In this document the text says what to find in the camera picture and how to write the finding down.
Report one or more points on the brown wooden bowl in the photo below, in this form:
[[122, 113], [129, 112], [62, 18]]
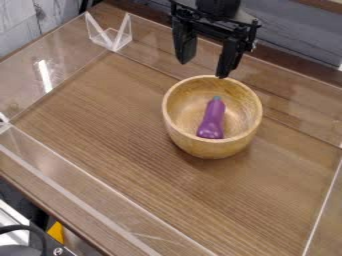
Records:
[[184, 108]]

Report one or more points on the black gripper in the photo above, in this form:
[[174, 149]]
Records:
[[221, 20]]

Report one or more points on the yellow black device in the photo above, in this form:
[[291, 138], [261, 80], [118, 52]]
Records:
[[54, 241]]

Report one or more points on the clear acrylic tray wall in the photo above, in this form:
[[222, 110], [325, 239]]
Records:
[[117, 225]]

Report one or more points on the clear acrylic corner bracket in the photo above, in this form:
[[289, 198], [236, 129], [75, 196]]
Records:
[[113, 39]]

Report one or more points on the purple toy eggplant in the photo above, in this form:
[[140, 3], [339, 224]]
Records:
[[212, 126]]

